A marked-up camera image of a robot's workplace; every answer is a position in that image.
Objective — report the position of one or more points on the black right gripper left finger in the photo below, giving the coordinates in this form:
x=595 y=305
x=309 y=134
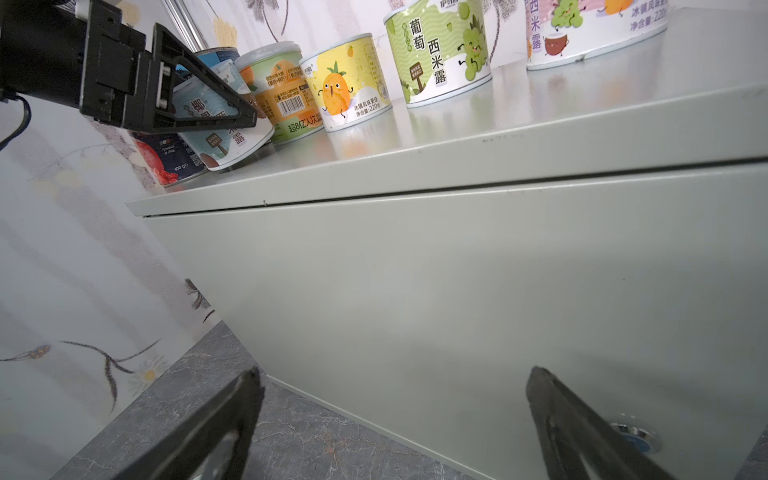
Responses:
x=213 y=443

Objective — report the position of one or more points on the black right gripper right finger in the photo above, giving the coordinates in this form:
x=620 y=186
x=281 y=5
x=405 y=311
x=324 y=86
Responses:
x=575 y=440

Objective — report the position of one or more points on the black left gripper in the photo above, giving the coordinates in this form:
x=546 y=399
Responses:
x=127 y=86

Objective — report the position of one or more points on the blue label soup can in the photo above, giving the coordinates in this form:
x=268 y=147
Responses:
x=213 y=56

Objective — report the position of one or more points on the white lid can orange label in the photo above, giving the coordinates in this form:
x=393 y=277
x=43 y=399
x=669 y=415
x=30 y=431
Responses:
x=274 y=76

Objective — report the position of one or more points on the dark red label can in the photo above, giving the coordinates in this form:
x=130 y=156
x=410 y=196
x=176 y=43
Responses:
x=168 y=157

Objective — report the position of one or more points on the white lid can yellow label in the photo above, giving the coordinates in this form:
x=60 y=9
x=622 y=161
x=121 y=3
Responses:
x=347 y=82

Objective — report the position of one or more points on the white lid can green label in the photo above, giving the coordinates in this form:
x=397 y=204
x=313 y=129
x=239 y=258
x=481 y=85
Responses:
x=439 y=48

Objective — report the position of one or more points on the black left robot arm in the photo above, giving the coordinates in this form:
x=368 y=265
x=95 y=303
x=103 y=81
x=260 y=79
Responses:
x=42 y=55

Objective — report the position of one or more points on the round cabinet key lock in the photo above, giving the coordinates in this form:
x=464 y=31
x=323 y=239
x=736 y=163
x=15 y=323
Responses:
x=642 y=439

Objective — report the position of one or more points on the grey metal cabinet box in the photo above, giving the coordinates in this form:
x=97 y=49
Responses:
x=605 y=220

